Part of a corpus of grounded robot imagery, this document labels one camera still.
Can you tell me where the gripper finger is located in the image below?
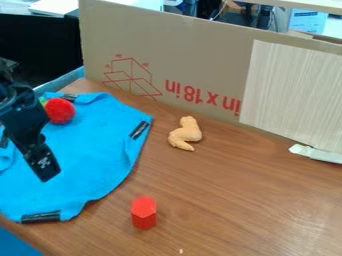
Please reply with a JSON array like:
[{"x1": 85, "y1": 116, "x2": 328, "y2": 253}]
[{"x1": 24, "y1": 142, "x2": 63, "y2": 183}]

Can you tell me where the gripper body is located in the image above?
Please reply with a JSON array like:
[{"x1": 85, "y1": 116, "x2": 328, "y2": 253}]
[{"x1": 0, "y1": 82, "x2": 51, "y2": 155}]

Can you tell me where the blue cloth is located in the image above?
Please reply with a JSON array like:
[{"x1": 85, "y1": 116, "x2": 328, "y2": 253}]
[{"x1": 0, "y1": 91, "x2": 155, "y2": 224}]

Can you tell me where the red toy strawberry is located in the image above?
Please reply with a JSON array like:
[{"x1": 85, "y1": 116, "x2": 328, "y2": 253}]
[{"x1": 38, "y1": 96, "x2": 77, "y2": 125}]

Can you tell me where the red hexagonal block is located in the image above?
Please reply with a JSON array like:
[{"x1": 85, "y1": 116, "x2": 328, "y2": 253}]
[{"x1": 129, "y1": 196, "x2": 159, "y2": 231}]

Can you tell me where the orange toy chicken piece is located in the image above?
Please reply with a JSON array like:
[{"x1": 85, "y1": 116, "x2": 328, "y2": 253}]
[{"x1": 166, "y1": 115, "x2": 205, "y2": 152}]

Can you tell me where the cardboard box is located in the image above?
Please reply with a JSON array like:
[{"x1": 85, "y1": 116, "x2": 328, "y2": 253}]
[{"x1": 77, "y1": 0, "x2": 342, "y2": 125}]

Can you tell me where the white board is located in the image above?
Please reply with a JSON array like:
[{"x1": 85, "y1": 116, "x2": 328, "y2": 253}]
[{"x1": 237, "y1": 39, "x2": 342, "y2": 165}]

